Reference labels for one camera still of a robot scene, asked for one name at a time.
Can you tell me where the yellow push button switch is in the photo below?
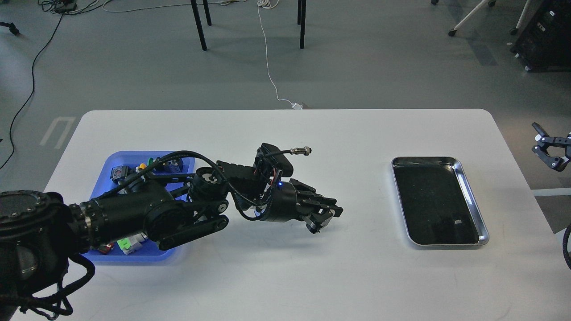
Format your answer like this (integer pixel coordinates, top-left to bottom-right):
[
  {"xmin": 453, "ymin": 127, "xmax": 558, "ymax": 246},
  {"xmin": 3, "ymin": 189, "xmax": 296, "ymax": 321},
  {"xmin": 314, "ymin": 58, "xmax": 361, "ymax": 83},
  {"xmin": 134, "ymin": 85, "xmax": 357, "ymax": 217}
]
[{"xmin": 110, "ymin": 163, "xmax": 147, "ymax": 185}]

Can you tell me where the red emergency stop button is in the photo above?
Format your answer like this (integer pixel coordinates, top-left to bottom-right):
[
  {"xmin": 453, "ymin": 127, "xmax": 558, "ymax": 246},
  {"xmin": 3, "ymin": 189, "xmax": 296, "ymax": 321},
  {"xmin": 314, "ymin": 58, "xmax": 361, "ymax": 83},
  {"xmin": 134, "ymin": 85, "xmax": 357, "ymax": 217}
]
[{"xmin": 96, "ymin": 243, "xmax": 115, "ymax": 255}]

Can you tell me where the white chair base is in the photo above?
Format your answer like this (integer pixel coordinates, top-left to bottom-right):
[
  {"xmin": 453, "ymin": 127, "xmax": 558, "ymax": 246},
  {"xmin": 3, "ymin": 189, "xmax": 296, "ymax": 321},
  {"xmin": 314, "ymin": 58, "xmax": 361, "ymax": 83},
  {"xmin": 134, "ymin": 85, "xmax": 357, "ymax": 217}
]
[{"xmin": 447, "ymin": 0, "xmax": 533, "ymax": 38}]

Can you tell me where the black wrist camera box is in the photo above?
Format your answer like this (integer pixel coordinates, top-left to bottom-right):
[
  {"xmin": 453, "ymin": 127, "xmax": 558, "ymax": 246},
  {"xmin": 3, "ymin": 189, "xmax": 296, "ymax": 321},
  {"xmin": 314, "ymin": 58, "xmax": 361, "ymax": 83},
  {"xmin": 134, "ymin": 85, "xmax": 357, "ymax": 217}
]
[{"xmin": 253, "ymin": 143, "xmax": 312, "ymax": 179}]

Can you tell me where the black table leg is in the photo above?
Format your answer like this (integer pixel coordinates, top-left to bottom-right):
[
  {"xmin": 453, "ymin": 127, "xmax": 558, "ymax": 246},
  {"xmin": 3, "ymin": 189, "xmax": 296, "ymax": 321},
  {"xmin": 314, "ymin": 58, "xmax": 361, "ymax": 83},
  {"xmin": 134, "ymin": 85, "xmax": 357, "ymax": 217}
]
[
  {"xmin": 190, "ymin": 0, "xmax": 212, "ymax": 51},
  {"xmin": 297, "ymin": 0, "xmax": 307, "ymax": 49}
]

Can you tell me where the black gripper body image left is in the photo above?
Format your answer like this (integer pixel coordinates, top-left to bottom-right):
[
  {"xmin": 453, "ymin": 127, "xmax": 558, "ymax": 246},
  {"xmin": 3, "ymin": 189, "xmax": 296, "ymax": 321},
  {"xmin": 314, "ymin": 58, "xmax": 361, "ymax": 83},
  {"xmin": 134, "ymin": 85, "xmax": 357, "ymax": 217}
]
[{"xmin": 259, "ymin": 181, "xmax": 313, "ymax": 222}]

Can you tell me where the silver metal tray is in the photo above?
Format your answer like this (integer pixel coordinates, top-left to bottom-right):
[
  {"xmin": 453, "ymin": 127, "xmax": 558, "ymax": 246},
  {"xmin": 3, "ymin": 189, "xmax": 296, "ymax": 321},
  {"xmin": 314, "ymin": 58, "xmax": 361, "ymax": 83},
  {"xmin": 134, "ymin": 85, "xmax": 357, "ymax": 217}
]
[{"xmin": 391, "ymin": 156, "xmax": 490, "ymax": 249}]

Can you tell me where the black equipment cart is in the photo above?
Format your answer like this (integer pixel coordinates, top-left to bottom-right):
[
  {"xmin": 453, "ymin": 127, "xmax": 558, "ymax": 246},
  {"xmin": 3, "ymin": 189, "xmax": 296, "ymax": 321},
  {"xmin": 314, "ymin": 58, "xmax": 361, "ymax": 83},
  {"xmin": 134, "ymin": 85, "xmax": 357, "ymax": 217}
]
[{"xmin": 510, "ymin": 0, "xmax": 571, "ymax": 72}]

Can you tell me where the black cable on floor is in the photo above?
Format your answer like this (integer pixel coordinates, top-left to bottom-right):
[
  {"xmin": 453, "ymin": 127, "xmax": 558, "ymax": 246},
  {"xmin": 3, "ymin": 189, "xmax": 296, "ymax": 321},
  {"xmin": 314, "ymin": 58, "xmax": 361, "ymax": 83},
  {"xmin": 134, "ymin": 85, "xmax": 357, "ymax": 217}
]
[{"xmin": 0, "ymin": 0, "xmax": 116, "ymax": 170}]

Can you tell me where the white green selector switch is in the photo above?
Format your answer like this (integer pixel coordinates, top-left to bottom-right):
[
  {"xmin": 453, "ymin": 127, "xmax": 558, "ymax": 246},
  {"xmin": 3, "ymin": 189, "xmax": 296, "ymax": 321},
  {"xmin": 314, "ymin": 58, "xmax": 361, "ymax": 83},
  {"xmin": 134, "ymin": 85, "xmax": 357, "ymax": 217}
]
[{"xmin": 116, "ymin": 233, "xmax": 148, "ymax": 255}]

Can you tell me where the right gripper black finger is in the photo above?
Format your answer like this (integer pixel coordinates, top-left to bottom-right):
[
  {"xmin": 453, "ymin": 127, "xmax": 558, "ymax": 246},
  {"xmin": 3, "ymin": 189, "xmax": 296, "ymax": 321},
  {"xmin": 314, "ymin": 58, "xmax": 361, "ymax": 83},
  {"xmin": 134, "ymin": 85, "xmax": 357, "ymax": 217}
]
[{"xmin": 531, "ymin": 122, "xmax": 571, "ymax": 172}]

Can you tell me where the black table leg left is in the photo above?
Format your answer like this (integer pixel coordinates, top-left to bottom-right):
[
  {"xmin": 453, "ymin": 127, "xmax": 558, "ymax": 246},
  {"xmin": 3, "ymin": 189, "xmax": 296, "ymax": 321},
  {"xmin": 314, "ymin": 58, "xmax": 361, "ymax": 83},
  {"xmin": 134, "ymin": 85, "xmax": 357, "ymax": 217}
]
[{"xmin": 190, "ymin": 0, "xmax": 212, "ymax": 51}]

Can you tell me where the white cable on floor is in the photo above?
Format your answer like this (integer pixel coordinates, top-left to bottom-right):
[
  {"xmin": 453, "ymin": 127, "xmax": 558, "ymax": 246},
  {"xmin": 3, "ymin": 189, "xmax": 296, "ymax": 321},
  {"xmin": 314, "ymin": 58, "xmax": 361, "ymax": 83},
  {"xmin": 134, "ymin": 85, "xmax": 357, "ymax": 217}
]
[{"xmin": 257, "ymin": 0, "xmax": 303, "ymax": 110}]

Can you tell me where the blue plastic tray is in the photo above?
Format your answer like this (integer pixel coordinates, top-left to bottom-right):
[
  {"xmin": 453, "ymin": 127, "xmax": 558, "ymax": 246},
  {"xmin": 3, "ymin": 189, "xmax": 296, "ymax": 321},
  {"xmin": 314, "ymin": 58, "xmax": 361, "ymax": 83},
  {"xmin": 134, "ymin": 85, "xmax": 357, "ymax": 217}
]
[{"xmin": 83, "ymin": 150, "xmax": 177, "ymax": 264}]

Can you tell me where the black table leg right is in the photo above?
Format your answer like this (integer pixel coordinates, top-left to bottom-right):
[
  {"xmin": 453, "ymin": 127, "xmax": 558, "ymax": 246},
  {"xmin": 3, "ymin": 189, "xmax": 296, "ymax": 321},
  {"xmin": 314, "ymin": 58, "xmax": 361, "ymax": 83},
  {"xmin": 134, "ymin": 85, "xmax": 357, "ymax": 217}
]
[{"xmin": 297, "ymin": 0, "xmax": 307, "ymax": 49}]

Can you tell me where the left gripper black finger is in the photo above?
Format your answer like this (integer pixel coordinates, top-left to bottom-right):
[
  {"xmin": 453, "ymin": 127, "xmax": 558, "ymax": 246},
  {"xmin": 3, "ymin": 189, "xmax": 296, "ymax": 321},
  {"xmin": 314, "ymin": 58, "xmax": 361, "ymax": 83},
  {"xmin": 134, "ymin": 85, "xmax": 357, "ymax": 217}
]
[
  {"xmin": 305, "ymin": 210, "xmax": 335, "ymax": 234},
  {"xmin": 290, "ymin": 178, "xmax": 344, "ymax": 218}
]

